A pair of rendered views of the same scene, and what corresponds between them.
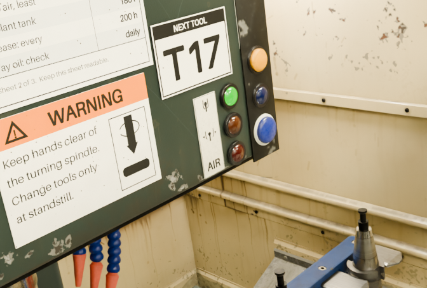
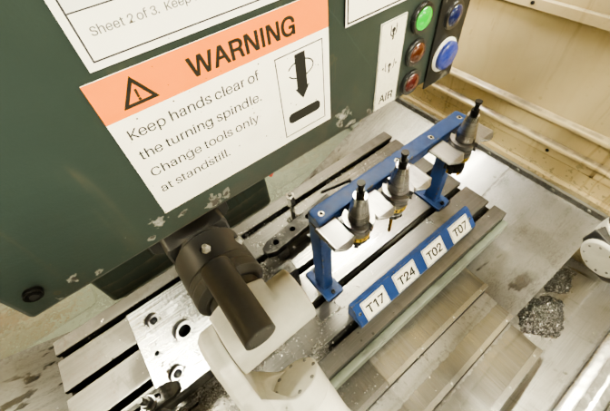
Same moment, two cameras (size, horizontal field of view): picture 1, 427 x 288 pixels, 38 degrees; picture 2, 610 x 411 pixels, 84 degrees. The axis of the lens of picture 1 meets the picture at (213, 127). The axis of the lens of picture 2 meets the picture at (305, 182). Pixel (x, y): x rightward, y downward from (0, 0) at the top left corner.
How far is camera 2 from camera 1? 0.32 m
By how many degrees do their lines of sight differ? 32
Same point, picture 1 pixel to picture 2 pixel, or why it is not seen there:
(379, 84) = not seen: outside the picture
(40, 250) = (195, 207)
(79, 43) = not seen: outside the picture
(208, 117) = (393, 45)
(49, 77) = (181, 2)
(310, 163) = not seen: hidden behind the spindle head
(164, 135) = (340, 71)
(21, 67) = not seen: outside the picture
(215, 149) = (390, 81)
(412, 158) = (516, 44)
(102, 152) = (265, 101)
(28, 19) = not seen: outside the picture
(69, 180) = (224, 137)
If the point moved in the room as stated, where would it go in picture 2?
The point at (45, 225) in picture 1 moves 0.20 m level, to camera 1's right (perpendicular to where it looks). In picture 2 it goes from (198, 186) to (488, 192)
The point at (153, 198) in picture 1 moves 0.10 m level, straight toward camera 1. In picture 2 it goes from (319, 138) to (327, 233)
